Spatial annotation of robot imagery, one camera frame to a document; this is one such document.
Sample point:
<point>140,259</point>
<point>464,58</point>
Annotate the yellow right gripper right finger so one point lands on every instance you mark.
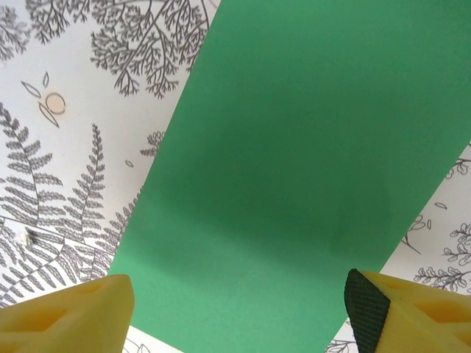
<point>412,323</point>

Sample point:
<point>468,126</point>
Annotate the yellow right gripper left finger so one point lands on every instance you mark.
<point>66,320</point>

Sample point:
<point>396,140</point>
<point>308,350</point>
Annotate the green cloth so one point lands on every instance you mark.
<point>294,165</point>

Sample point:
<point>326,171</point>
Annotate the floral printed table cover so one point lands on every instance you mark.
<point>73,147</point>

